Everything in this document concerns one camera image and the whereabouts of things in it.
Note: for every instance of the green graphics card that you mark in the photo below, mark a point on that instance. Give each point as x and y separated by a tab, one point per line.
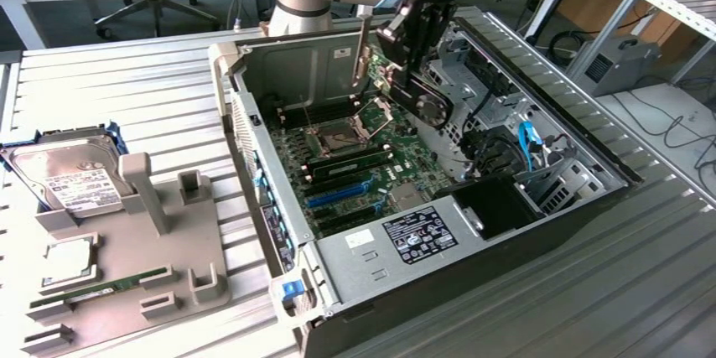
434	108

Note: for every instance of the metal socket cover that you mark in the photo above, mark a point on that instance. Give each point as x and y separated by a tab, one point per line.
377	103

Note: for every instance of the silver disk bay cage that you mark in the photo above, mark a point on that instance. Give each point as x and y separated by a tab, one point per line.
475	81

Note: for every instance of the thin locking lever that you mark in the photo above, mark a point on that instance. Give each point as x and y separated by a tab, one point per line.
307	117

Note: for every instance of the CPU socket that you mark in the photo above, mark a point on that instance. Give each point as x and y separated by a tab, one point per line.
335	140

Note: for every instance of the green motherboard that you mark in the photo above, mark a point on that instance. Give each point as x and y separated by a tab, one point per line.
414	152

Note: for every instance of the installed RAM stick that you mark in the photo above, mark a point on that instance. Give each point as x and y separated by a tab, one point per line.
350	165

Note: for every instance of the brown wooden panel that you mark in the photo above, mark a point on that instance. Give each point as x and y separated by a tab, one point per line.
605	1

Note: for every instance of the silver chipset heatsink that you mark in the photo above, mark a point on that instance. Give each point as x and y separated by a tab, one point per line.
407	198

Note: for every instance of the blue expansion slot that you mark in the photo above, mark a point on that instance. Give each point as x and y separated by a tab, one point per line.
338	194

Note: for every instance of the black fan shroud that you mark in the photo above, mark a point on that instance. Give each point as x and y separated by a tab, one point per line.
498	207

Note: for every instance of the black office chair base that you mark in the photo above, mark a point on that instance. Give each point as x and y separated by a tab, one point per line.
154	8

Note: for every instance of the silver power supply unit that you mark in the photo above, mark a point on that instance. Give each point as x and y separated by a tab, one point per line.
347	266

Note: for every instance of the blue case latch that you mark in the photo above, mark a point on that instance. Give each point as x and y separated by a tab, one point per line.
291	291

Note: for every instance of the open PC case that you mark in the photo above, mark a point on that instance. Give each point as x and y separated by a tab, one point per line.
475	299

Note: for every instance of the silver hard disk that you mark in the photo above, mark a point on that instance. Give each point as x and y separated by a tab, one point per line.
73	177

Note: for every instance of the grey parts rack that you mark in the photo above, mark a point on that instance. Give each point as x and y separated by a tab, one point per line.
129	257

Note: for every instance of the silver CPU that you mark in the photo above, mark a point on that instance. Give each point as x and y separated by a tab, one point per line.
70	263

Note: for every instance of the green RAM stick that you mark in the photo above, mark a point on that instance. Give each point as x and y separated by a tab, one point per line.
101	287

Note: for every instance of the aluminium frame shelf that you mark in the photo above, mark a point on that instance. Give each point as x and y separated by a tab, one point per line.
671	1

